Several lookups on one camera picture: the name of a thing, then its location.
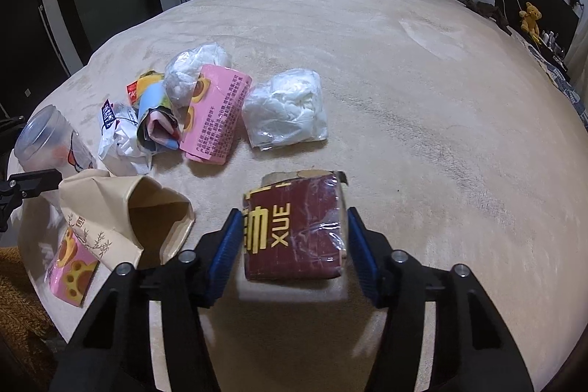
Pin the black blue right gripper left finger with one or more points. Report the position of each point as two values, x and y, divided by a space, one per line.
110 348

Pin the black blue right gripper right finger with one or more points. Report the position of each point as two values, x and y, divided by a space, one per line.
473 347

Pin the clear plastic cup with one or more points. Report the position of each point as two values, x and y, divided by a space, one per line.
48 141

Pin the small pink paw wrapper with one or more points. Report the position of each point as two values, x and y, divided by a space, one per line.
71 271

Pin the white blue wrapper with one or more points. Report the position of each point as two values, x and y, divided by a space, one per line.
119 149

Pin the beige paper bag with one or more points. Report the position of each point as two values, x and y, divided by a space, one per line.
126 219

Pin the colourful snack wrapper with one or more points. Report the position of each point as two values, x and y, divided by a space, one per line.
157 126

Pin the white plastic bag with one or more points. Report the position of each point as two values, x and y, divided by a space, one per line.
182 72

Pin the pink printed wrapper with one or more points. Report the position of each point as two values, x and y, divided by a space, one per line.
214 109

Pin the dark red XUE box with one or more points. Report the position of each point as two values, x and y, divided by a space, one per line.
295 228

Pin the clear bag of white tissue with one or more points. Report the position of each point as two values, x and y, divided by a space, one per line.
286 110

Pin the brown fuzzy floor rug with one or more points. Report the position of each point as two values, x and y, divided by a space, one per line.
25 326

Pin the beige plush bed blanket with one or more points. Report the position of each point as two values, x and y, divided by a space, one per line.
455 143

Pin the blue white patterned cloth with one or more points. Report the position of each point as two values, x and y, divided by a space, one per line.
561 84

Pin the dark brown cloth on bed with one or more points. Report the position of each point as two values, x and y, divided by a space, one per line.
489 11

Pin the yellow teddy bear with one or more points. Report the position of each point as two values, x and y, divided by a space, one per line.
529 18

